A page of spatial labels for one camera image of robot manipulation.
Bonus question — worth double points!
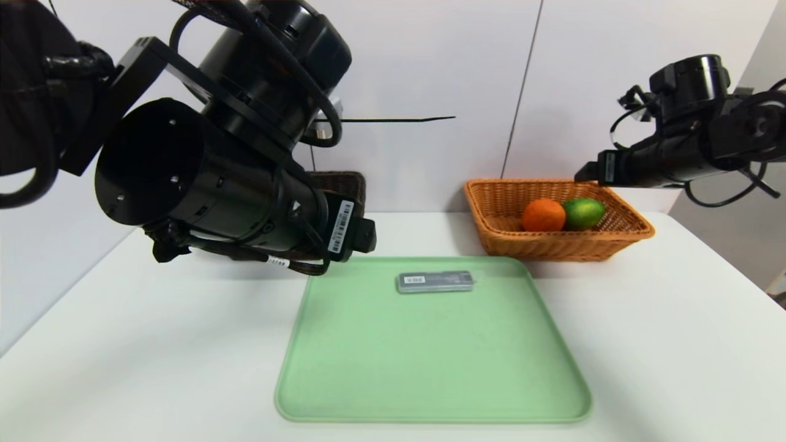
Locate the grey case with barcode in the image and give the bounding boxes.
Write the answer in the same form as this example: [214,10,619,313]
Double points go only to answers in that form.
[396,271,475,294]

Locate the orange fruit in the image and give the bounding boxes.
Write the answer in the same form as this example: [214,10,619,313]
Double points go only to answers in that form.
[521,198,567,233]

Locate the green lime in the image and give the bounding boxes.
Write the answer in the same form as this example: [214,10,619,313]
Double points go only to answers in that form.
[562,197,606,231]

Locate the orange wicker basket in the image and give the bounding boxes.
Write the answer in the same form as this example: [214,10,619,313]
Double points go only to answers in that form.
[464,179,655,263]

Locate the light green plastic tray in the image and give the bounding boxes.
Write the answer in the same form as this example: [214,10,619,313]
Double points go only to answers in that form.
[274,256,594,424]

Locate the thin black cable tie tail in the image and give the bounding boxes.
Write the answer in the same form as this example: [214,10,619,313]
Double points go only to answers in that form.
[341,115,456,123]

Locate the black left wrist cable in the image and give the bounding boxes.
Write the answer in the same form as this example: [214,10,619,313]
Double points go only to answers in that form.
[0,0,344,209]

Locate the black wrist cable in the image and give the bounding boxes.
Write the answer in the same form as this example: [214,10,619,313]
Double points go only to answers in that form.
[0,0,344,209]
[609,86,784,208]

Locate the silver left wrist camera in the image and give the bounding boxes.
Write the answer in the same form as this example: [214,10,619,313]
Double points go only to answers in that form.
[310,95,344,145]

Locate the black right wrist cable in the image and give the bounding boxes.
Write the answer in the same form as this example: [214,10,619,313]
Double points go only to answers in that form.
[609,86,784,208]

